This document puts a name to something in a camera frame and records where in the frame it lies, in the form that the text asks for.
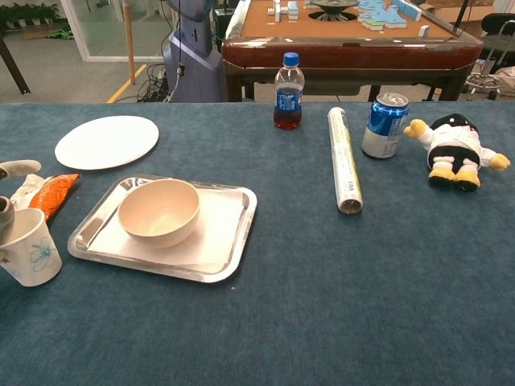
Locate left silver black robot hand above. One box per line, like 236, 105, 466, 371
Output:
0, 158, 43, 247

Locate small white paper cup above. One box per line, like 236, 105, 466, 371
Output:
0, 207, 64, 288

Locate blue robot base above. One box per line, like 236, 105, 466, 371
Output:
162, 0, 225, 104

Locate silver metal tray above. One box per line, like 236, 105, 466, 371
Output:
66, 173, 259, 285

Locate orange white snack packet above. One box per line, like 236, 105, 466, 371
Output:
9, 172, 82, 224

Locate white round plate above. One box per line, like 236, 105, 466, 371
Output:
53, 115, 161, 171

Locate black table leg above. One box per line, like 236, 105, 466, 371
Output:
0, 35, 32, 97

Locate green potted plants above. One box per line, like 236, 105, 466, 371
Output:
0, 2, 60, 30

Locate wooden pole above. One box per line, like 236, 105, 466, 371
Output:
122, 0, 137, 86

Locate blue-capped cola bottle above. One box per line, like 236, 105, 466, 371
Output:
273, 51, 304, 132

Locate blue felt table cloth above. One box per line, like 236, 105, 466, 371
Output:
0, 101, 515, 386

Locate stacked blue mahjong tiles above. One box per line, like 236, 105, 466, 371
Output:
266, 0, 301, 22

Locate white rolled paper tube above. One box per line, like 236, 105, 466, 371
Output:
326, 105, 365, 216

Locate brown mahjong table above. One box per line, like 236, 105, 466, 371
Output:
220, 0, 484, 103

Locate blue white soda can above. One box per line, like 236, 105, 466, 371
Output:
360, 92, 410, 160

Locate black white penguin plush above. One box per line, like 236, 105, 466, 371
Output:
402, 112, 512, 193

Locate swivel chair with castors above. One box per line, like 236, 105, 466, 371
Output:
465, 11, 515, 101

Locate tangled black cable bundle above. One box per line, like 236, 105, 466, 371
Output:
136, 62, 175, 104

